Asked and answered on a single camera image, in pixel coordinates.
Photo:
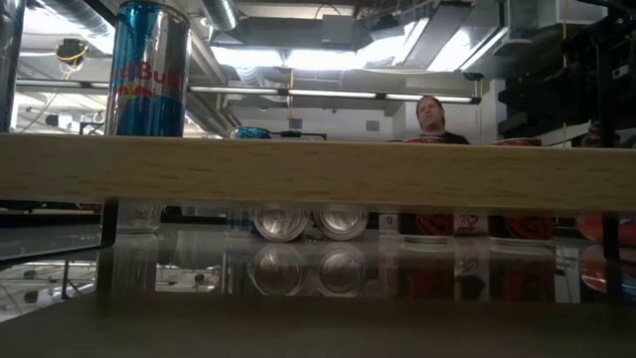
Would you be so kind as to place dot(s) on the Celsius can with black lid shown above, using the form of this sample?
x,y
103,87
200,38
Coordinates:
x,y
280,224
388,223

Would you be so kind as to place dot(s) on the blue silver Red Bull can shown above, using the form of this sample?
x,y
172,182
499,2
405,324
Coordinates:
x,y
149,74

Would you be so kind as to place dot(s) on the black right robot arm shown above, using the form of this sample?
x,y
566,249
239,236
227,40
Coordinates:
x,y
581,54

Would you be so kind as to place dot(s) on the red Fanta can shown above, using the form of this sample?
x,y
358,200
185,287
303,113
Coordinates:
x,y
588,230
522,228
340,224
432,225

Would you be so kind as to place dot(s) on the long LED light bar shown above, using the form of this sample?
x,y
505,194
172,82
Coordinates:
x,y
333,93

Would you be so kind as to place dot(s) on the person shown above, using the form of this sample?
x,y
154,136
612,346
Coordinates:
x,y
431,117

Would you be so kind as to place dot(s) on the black ceiling-mounted device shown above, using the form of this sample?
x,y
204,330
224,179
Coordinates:
x,y
72,50

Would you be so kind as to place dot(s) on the silver ventilation duct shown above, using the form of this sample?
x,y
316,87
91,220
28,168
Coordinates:
x,y
218,14
74,15

